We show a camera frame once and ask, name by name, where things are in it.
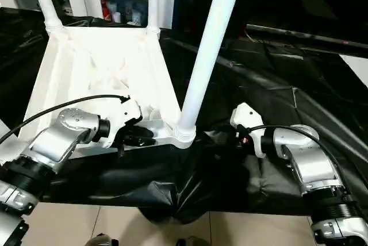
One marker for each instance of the white plastic table top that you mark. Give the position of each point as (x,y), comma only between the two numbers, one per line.
(103,68)

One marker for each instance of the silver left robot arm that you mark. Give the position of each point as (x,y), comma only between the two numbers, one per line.
(57,137)

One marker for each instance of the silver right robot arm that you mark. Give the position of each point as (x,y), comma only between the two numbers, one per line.
(310,165)

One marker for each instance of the black plastic mat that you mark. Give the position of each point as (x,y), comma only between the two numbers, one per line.
(322,114)

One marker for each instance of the black metal rod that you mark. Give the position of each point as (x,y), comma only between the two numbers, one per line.
(310,36)

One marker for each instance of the white flat panel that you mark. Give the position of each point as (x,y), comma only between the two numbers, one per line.
(359,70)

